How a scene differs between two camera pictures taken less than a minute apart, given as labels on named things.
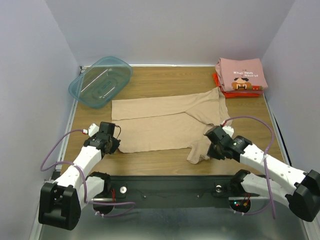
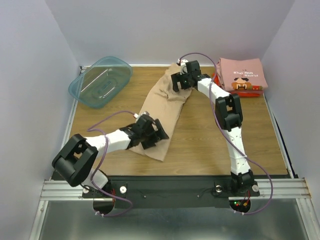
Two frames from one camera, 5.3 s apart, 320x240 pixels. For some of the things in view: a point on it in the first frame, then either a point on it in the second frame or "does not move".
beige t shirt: [170, 122] to [165, 105]
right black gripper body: [214, 151] to [182, 79]
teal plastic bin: [98, 85] does not move
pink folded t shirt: [246, 74] does not move
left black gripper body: [115, 144] to [151, 135]
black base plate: [173, 191] does not move
